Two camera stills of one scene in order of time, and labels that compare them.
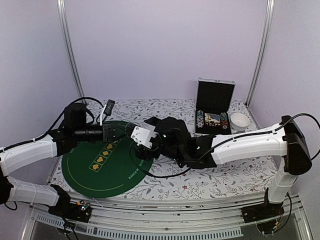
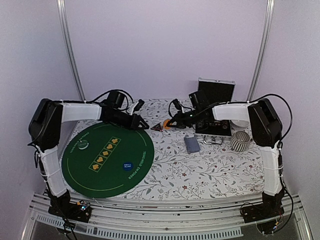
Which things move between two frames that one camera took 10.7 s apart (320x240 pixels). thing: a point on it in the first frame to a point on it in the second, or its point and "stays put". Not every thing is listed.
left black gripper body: x=106 y=130 to x=126 y=123
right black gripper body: x=171 y=154 to x=195 y=118
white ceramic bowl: x=239 y=121 stays put
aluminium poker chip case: x=213 y=97 stays put
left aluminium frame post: x=67 y=28 stays put
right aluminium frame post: x=270 y=7 stays put
